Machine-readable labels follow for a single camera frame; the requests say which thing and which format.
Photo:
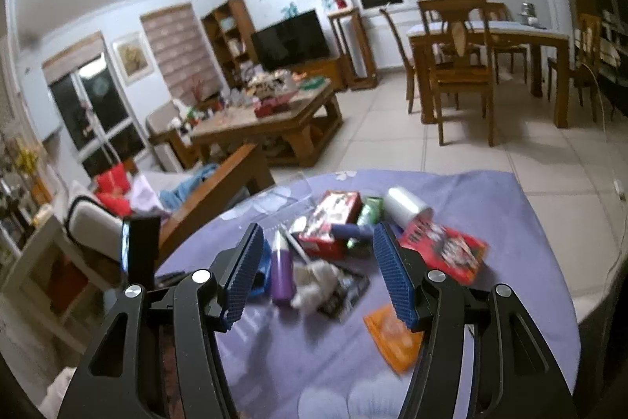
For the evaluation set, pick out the wooden sofa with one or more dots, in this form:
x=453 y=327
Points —
x=216 y=188

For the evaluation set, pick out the black television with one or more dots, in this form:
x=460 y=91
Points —
x=289 y=38

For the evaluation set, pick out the white side table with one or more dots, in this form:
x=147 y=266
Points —
x=44 y=252

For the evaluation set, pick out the white plastic cup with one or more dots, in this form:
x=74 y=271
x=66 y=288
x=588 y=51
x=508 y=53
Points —
x=402 y=203

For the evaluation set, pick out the striped window blind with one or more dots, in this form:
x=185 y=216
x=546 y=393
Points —
x=179 y=51

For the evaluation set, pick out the orange packet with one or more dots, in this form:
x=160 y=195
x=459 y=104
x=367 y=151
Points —
x=392 y=343

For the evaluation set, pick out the wooden coffee table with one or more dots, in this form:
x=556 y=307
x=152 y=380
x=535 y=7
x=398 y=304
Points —
x=274 y=122

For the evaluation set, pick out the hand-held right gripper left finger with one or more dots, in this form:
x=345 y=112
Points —
x=243 y=274

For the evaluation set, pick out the red tissue box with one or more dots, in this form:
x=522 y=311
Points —
x=270 y=107

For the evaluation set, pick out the small framed picture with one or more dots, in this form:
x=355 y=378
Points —
x=132 y=58

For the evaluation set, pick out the clear plastic container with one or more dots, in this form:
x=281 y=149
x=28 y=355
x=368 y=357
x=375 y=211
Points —
x=289 y=198

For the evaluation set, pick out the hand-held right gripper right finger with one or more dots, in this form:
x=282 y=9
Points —
x=392 y=281

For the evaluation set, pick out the green packet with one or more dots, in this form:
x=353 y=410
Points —
x=370 y=208

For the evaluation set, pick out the metal pot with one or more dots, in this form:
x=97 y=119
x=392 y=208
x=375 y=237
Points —
x=528 y=14

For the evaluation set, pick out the grey armchair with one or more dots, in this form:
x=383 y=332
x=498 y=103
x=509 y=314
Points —
x=164 y=134

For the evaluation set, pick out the wooden television stand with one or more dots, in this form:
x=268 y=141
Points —
x=324 y=73

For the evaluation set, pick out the dark blue cylinder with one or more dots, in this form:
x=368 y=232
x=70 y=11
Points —
x=351 y=233

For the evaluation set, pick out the glass balcony door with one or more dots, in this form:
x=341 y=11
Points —
x=93 y=105

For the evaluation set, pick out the wooden dining table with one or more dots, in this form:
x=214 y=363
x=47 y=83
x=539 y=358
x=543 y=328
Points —
x=515 y=35

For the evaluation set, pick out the purple bottle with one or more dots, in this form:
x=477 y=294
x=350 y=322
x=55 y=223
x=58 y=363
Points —
x=282 y=276

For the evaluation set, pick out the wooden dining chair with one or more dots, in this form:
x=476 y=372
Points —
x=586 y=55
x=398 y=51
x=508 y=48
x=461 y=78

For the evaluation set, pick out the purple floral table cloth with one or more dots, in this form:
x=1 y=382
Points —
x=304 y=350

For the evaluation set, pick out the red printed packet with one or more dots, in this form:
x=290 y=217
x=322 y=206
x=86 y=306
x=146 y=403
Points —
x=446 y=249

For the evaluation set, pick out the red cloth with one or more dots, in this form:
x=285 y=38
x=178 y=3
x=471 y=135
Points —
x=113 y=188

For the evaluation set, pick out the blue cloth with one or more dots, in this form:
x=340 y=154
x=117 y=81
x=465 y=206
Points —
x=189 y=188

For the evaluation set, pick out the red printed box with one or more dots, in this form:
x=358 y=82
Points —
x=328 y=213

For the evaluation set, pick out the yellow flowers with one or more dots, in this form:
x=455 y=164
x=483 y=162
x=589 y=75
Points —
x=28 y=159

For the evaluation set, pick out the tall wooden stand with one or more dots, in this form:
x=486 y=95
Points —
x=365 y=51

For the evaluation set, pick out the black packet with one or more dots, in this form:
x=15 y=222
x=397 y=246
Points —
x=349 y=294

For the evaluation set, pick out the wooden bookshelf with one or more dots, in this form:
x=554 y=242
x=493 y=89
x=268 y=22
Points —
x=221 y=31

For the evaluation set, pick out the white pen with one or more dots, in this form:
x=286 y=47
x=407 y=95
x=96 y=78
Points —
x=297 y=244

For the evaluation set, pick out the white tissue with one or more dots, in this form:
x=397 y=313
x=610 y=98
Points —
x=314 y=286

